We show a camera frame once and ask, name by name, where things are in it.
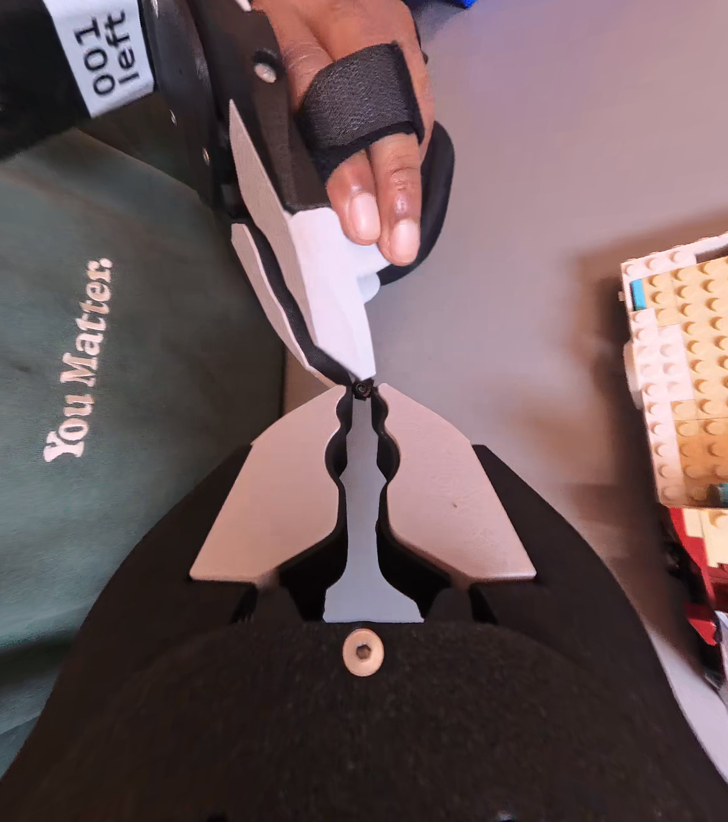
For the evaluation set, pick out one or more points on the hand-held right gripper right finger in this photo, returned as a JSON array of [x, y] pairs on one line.
[[453, 507]]

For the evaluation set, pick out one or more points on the person's left hand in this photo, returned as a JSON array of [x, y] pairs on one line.
[[396, 192]]

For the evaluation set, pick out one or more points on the toy brick camper van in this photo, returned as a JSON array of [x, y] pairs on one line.
[[723, 353]]

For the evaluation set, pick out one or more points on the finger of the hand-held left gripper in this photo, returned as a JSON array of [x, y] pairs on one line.
[[319, 282], [267, 289]]

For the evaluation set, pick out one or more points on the black clip brick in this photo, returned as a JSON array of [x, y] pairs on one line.
[[362, 388]]

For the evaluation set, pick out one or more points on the grey desk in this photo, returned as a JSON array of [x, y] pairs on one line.
[[530, 192]]

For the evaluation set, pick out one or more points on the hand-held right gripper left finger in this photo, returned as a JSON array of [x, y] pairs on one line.
[[274, 507]]

